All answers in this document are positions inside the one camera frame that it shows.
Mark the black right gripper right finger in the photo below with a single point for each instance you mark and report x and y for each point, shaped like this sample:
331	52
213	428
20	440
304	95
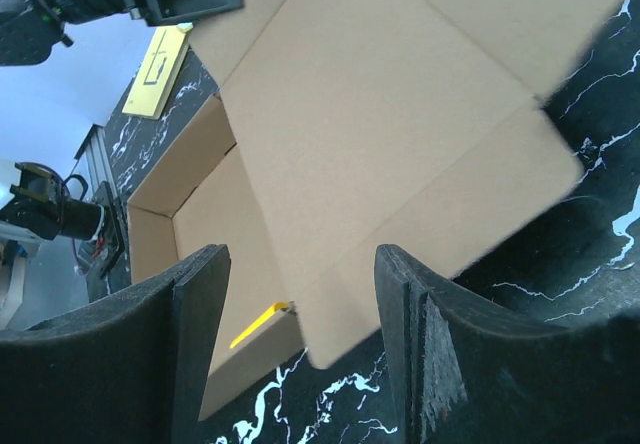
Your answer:
463	369

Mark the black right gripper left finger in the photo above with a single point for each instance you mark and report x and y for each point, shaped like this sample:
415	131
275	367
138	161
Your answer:
129	368

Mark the small yellow cylinder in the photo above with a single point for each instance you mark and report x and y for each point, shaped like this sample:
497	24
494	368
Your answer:
267	315

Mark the brown cardboard box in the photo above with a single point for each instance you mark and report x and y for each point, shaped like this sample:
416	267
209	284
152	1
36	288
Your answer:
341	125

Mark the yellow notebook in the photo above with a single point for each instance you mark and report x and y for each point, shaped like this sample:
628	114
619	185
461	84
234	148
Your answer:
158	71

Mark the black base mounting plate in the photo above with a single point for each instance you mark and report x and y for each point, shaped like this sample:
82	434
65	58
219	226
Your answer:
95	259

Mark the aluminium rail frame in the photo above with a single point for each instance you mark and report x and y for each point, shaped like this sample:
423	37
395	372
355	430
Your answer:
92	161

